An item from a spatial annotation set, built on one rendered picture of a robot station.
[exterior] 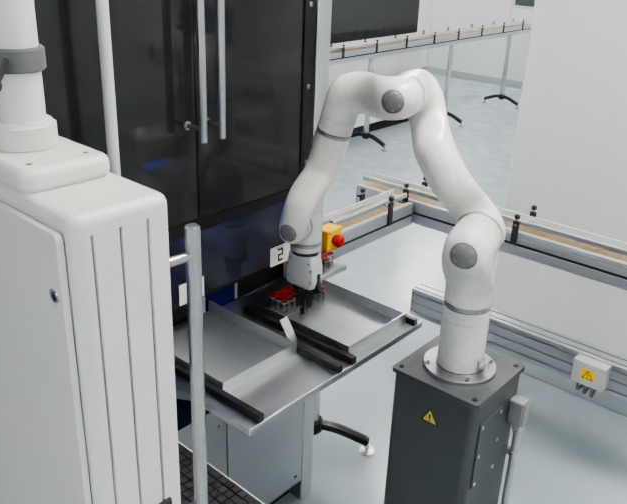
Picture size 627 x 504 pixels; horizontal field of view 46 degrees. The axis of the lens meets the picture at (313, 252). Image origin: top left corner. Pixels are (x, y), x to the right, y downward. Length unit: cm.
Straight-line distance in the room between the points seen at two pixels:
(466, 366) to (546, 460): 130
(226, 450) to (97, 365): 129
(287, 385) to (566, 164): 185
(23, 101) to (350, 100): 87
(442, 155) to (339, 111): 28
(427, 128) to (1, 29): 101
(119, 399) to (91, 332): 13
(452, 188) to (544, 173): 159
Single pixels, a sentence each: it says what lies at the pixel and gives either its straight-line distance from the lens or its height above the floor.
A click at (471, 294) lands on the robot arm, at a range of 186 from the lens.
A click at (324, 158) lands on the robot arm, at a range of 189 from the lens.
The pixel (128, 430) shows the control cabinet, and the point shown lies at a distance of 123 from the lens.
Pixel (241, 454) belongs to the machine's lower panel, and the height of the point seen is 38.
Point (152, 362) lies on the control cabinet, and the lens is 119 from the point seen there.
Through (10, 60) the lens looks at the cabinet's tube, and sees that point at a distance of 118.
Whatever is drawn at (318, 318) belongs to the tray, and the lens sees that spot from 214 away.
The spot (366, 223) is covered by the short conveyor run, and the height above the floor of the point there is 93.
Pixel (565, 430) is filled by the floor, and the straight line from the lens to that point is 340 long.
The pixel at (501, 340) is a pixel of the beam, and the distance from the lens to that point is 298.
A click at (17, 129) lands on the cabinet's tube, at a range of 120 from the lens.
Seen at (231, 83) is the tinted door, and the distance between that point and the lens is 193.
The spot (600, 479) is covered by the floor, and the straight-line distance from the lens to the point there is 319.
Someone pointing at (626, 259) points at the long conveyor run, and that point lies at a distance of 269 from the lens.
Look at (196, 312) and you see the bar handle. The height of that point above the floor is 133.
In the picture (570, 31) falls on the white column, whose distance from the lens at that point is 324.
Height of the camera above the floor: 191
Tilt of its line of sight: 24 degrees down
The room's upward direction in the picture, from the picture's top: 2 degrees clockwise
